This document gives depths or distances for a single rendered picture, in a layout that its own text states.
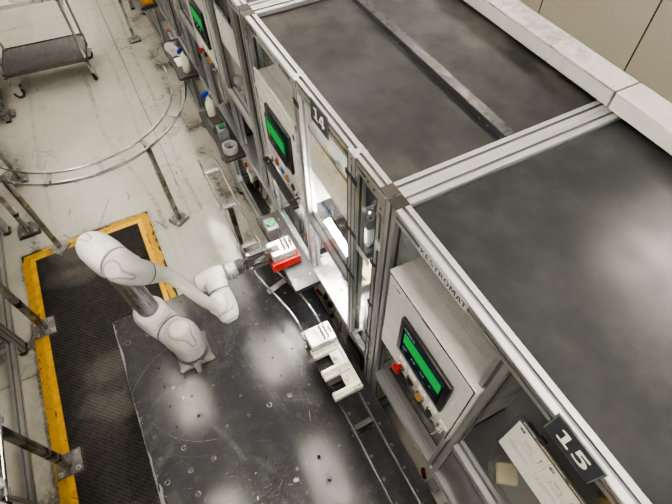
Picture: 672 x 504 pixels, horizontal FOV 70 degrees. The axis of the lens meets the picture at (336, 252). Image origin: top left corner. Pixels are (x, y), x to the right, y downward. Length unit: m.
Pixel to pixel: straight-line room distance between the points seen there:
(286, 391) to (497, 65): 1.70
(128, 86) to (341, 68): 4.07
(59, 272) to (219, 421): 2.11
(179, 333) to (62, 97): 3.83
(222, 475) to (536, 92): 1.99
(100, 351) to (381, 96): 2.66
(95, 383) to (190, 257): 1.08
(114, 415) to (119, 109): 3.08
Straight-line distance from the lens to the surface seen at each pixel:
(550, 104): 1.72
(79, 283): 4.00
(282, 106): 1.90
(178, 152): 4.65
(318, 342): 2.26
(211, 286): 2.38
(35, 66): 5.85
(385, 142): 1.46
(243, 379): 2.50
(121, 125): 5.14
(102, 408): 3.45
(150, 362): 2.68
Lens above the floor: 2.98
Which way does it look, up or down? 55 degrees down
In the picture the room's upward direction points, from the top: 2 degrees counter-clockwise
